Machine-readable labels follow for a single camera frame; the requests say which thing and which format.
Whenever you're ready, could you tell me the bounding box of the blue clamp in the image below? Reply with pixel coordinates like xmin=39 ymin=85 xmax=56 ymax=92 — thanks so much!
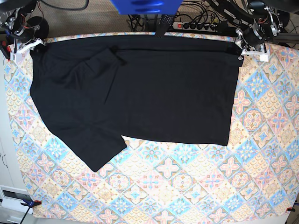
xmin=20 ymin=199 xmax=42 ymax=224
xmin=0 ymin=41 xmax=12 ymax=61

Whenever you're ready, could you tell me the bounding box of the black round stand base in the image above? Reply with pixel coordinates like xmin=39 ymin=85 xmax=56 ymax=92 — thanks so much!
xmin=26 ymin=16 xmax=49 ymax=39

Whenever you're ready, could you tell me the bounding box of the blue clamp bottom left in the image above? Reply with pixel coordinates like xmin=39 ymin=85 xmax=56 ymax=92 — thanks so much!
xmin=20 ymin=199 xmax=42 ymax=224

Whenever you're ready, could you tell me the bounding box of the white cabinet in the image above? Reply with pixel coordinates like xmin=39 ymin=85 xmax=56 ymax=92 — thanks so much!
xmin=0 ymin=58 xmax=28 ymax=224

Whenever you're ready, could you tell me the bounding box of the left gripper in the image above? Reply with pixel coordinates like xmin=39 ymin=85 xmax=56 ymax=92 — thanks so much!
xmin=235 ymin=23 xmax=269 ymax=62

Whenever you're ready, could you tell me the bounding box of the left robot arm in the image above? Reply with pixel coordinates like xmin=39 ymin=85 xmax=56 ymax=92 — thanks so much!
xmin=208 ymin=0 xmax=284 ymax=62

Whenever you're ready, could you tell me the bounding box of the white power strip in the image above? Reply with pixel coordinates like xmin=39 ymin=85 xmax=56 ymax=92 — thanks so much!
xmin=172 ymin=22 xmax=218 ymax=32

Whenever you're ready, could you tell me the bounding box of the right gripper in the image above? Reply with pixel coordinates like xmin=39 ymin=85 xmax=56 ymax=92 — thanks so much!
xmin=10 ymin=25 xmax=46 ymax=61

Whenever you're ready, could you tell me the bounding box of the blue clamp top left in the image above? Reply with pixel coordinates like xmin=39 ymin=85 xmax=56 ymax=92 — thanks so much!
xmin=0 ymin=41 xmax=12 ymax=61

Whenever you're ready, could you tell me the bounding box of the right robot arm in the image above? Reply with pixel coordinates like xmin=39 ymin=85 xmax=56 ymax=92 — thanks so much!
xmin=0 ymin=0 xmax=49 ymax=60

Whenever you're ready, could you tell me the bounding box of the black T-shirt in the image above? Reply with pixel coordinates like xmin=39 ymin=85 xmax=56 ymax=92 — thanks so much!
xmin=30 ymin=35 xmax=242 ymax=171

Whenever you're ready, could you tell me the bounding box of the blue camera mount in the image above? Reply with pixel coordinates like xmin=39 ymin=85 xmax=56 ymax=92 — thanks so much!
xmin=111 ymin=0 xmax=183 ymax=15

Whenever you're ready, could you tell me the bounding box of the black perforated bracket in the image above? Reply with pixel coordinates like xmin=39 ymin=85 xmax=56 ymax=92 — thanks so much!
xmin=155 ymin=14 xmax=175 ymax=38

